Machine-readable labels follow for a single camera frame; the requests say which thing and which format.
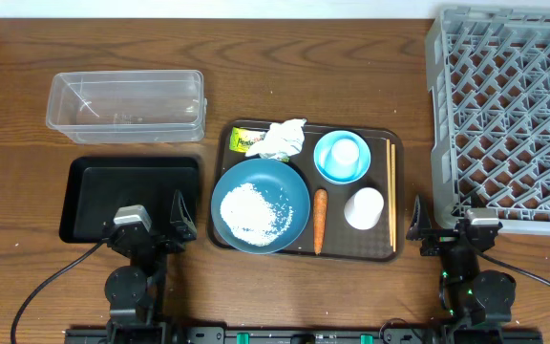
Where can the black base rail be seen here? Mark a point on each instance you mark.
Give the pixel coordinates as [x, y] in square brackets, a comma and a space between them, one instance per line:
[217, 335]

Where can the grey dishwasher rack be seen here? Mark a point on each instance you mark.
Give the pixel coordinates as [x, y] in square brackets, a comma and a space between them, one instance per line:
[488, 71]

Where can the white rice pile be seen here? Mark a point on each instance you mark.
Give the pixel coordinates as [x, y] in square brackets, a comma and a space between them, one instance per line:
[252, 218]

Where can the light blue cup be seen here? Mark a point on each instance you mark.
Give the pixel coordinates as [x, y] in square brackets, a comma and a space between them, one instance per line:
[345, 153]

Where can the yellow green snack wrapper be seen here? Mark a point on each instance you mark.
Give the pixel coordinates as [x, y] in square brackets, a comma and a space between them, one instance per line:
[242, 139]

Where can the black plastic tray bin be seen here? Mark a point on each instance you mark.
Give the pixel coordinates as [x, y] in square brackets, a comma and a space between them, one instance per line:
[98, 186]

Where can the wooden chopstick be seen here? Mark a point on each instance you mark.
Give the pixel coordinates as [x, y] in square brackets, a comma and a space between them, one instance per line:
[390, 224]
[393, 198]

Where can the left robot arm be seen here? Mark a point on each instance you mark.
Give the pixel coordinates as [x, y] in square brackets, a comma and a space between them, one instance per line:
[136, 291]

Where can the light blue bowl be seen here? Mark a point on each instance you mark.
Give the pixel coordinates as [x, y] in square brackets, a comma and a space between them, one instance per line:
[329, 170]

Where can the pale pink cup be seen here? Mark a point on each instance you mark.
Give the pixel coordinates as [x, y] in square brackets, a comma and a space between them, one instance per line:
[363, 209]

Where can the brown serving tray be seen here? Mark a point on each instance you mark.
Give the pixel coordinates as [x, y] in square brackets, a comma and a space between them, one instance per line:
[342, 241]

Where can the orange carrot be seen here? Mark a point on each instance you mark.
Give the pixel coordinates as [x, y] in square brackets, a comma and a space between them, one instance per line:
[320, 208]

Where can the clear plastic storage bin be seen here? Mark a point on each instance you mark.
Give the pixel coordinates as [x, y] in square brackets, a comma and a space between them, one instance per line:
[128, 106]

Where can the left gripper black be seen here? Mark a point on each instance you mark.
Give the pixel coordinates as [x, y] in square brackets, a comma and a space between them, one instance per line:
[153, 235]

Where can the crumpled white paper napkin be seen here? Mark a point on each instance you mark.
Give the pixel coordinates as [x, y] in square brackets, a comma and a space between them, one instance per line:
[282, 141]

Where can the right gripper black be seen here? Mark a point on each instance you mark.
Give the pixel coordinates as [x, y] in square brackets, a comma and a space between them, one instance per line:
[440, 238]

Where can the dark blue plate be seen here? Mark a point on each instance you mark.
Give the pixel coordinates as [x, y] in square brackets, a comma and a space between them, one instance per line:
[273, 179]

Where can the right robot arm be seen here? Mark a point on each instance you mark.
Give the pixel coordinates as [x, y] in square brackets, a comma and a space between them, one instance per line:
[479, 301]

